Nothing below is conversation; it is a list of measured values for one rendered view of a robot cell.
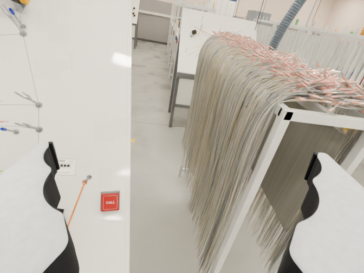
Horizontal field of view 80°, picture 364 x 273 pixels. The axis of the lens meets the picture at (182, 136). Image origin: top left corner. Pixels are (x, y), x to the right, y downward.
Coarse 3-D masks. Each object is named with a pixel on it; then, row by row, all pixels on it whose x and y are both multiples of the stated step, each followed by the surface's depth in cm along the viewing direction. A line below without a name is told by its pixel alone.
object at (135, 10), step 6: (132, 0) 815; (138, 0) 819; (132, 6) 811; (138, 6) 815; (132, 12) 807; (138, 12) 828; (132, 18) 803; (138, 18) 840; (132, 24) 798; (132, 30) 810; (132, 36) 821
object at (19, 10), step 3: (12, 0) 59; (15, 0) 58; (18, 0) 58; (15, 3) 62; (18, 3) 59; (21, 3) 60; (15, 6) 64; (18, 6) 63; (21, 6) 63; (24, 6) 64; (12, 9) 63; (15, 9) 64; (18, 9) 64; (21, 9) 64; (21, 12) 64
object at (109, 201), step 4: (104, 196) 64; (108, 196) 65; (112, 196) 65; (116, 196) 65; (104, 200) 64; (108, 200) 65; (112, 200) 65; (116, 200) 65; (104, 204) 64; (108, 204) 64; (112, 204) 65; (116, 204) 65; (104, 208) 64; (108, 208) 64; (112, 208) 65; (116, 208) 65
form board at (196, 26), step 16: (192, 16) 326; (208, 16) 330; (224, 16) 335; (192, 32) 314; (208, 32) 326; (240, 32) 335; (256, 32) 340; (192, 48) 318; (176, 64) 352; (192, 64) 314; (176, 80) 309; (192, 80) 313; (176, 96) 322
